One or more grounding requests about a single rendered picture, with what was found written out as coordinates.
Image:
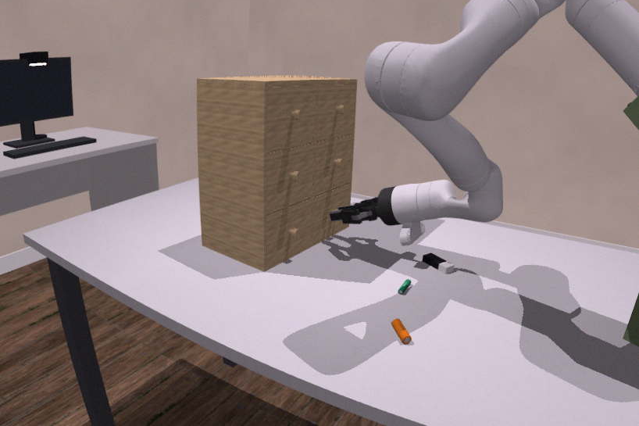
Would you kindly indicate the green aaa battery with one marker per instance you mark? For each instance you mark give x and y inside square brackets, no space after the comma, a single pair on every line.
[404,286]

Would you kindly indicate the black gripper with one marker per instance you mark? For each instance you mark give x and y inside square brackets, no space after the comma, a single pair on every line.
[368,209]

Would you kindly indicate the brown wooden drawer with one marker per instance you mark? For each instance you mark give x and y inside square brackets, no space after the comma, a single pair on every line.
[333,161]
[332,116]
[325,202]
[288,174]
[288,230]
[285,124]

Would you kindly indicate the brown wooden chest of drawers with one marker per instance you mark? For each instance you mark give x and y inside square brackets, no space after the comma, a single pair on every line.
[231,126]

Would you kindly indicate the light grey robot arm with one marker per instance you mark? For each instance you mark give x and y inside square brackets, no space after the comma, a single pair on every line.
[414,82]

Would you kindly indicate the orange battery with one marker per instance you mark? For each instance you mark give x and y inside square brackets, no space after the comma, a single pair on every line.
[401,331]

